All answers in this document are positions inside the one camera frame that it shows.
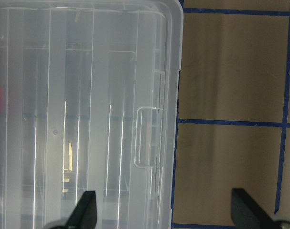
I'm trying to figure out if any clear plastic storage box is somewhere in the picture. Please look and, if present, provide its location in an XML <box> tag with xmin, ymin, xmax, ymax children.
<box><xmin>0</xmin><ymin>0</ymin><xmax>183</xmax><ymax>229</ymax></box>

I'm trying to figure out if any brown paper table mat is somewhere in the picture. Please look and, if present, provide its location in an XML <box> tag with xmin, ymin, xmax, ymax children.
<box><xmin>172</xmin><ymin>0</ymin><xmax>290</xmax><ymax>229</ymax></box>

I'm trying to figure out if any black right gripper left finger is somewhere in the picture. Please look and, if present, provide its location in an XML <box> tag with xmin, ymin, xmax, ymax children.
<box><xmin>64</xmin><ymin>191</ymin><xmax>97</xmax><ymax>229</ymax></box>

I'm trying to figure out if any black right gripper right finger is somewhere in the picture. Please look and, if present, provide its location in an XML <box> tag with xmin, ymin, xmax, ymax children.
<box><xmin>231</xmin><ymin>188</ymin><xmax>275</xmax><ymax>229</ymax></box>

